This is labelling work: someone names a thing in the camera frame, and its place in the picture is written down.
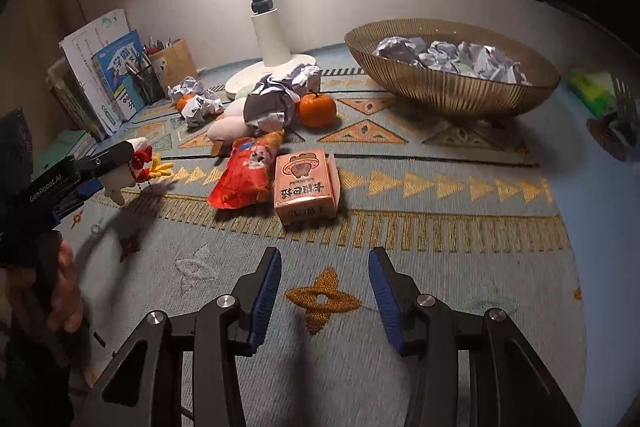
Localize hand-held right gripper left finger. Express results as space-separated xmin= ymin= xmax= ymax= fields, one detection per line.
xmin=87 ymin=247 xmax=282 ymax=427

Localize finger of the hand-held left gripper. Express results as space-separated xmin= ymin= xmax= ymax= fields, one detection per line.
xmin=75 ymin=179 xmax=105 ymax=204
xmin=74 ymin=141 xmax=135 ymax=182

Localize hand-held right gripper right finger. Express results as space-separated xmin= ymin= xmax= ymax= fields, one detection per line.
xmin=368 ymin=247 xmax=583 ymax=427

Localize white chicken plush toy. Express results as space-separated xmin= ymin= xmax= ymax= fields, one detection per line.
xmin=102 ymin=137 xmax=176 ymax=208

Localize pink snack box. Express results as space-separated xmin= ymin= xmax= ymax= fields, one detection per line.
xmin=273 ymin=148 xmax=342 ymax=228

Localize three-ball skewer plush toy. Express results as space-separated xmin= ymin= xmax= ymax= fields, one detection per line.
xmin=206 ymin=84 xmax=261 ymax=156

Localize red snack packet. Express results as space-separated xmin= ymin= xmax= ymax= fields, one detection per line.
xmin=207 ymin=130 xmax=286 ymax=210

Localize large paper ball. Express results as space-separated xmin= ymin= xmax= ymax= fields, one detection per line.
xmin=243 ymin=74 xmax=301 ymax=132

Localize large orange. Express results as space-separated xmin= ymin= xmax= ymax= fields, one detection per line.
xmin=298 ymin=91 xmax=338 ymax=129

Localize gold ribbed bowl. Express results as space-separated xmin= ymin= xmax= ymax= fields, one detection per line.
xmin=344 ymin=18 xmax=562 ymax=118

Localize pile of papers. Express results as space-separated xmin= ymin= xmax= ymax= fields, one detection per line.
xmin=372 ymin=36 xmax=533 ymax=86

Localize person's left forearm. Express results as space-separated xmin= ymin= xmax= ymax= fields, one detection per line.
xmin=0 ymin=302 xmax=93 ymax=427

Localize person's left hand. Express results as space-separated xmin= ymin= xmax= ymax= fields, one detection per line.
xmin=47 ymin=239 xmax=86 ymax=335

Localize stack of teal books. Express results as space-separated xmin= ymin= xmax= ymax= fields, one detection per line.
xmin=35 ymin=129 xmax=96 ymax=178

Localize row of green books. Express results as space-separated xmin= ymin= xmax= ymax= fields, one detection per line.
xmin=47 ymin=57 xmax=108 ymax=142

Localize patterned blue mat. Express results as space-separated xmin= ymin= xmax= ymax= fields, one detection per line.
xmin=30 ymin=44 xmax=586 ymax=427

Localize black mesh pen holder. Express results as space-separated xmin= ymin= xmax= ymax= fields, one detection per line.
xmin=127 ymin=64 xmax=166 ymax=105

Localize blue workbook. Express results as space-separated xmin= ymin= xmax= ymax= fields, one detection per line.
xmin=91 ymin=29 xmax=146 ymax=122

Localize bunch of pencils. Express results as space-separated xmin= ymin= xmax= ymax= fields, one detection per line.
xmin=125 ymin=52 xmax=153 ymax=75

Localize upright books and booklets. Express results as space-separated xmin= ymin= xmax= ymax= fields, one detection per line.
xmin=59 ymin=9 xmax=132 ymax=128

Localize bamboo pen holder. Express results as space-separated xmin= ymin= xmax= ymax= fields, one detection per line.
xmin=149 ymin=38 xmax=198 ymax=82

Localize bunch of red pens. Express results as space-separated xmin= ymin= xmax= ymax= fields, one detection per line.
xmin=142 ymin=37 xmax=173 ymax=55

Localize green tissue packet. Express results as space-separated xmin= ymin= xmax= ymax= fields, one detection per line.
xmin=567 ymin=67 xmax=618 ymax=118

